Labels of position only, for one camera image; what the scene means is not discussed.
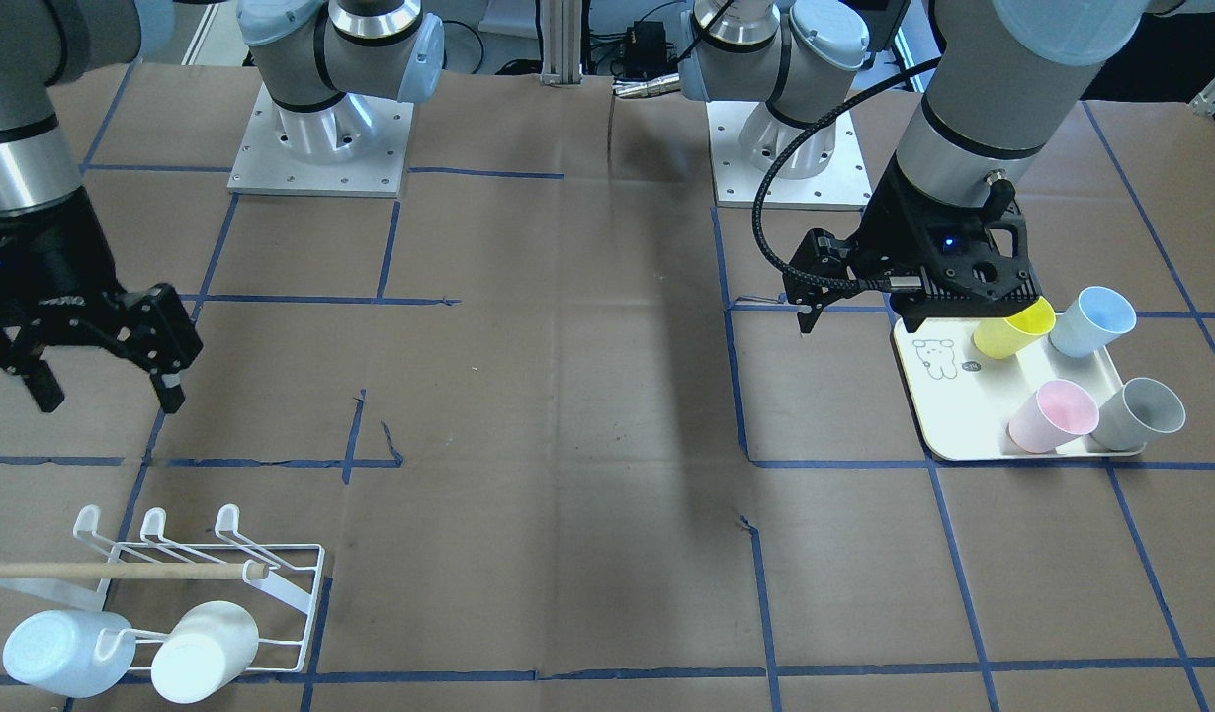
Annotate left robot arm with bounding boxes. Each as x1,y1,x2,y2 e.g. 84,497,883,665
679,1,1157,299

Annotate yellow plastic cup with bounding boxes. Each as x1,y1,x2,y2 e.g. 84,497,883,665
973,296,1056,360

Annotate white plastic cup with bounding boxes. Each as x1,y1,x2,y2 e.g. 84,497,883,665
149,600,260,703

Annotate aluminium frame post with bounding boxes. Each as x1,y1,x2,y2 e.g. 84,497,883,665
536,0,589,86

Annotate pink plastic cup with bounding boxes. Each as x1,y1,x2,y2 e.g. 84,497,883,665
1006,379,1100,452

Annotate grey plastic cup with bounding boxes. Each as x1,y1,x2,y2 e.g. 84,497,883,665
1091,377,1186,451

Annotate white wire cup rack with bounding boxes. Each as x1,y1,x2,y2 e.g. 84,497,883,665
0,503,328,676

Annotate light blue cup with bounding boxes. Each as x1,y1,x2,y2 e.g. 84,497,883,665
1047,287,1137,358
2,611,136,697

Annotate cream plastic tray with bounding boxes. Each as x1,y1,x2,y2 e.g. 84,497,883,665
892,318,1125,460

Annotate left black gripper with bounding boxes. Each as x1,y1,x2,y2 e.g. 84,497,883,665
859,157,1023,288

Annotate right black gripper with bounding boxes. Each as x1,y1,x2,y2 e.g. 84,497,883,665
0,188,202,414

